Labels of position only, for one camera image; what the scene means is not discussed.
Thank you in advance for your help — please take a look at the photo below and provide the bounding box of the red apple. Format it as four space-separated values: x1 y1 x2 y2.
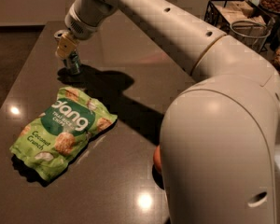
153 147 161 174

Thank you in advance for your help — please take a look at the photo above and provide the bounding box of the green rice chip bag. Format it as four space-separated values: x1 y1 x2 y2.
10 87 117 182

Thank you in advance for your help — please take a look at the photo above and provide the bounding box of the clear glass jar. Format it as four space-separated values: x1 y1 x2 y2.
230 21 271 53

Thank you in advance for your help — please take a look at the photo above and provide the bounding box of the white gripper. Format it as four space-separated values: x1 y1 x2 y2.
56 0 117 60

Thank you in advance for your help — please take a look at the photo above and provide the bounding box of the black wire basket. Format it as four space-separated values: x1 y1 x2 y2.
204 0 266 31

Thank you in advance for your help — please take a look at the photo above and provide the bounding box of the silver redbull can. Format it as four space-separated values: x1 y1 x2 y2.
54 30 81 76

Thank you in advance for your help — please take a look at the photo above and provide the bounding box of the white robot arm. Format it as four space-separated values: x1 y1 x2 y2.
57 0 280 224

